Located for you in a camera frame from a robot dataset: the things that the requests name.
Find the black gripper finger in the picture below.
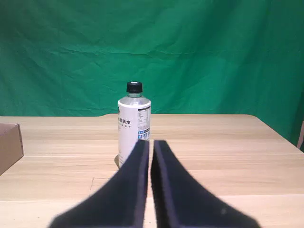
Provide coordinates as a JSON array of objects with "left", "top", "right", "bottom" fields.
[
  {"left": 48, "top": 140, "right": 150, "bottom": 228},
  {"left": 151, "top": 140, "right": 262, "bottom": 228}
]

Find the white bottle with black cap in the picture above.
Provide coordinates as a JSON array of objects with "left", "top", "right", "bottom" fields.
[{"left": 114, "top": 81, "right": 152, "bottom": 171}]

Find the pink object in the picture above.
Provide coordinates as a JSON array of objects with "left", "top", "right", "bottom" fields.
[{"left": 296, "top": 120, "right": 304, "bottom": 153}]

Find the green backdrop cloth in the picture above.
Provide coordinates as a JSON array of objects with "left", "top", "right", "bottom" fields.
[{"left": 0, "top": 0, "right": 304, "bottom": 148}]

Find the brown cardboard box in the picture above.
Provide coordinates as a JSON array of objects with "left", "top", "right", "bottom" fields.
[{"left": 0, "top": 123, "right": 25, "bottom": 176}]

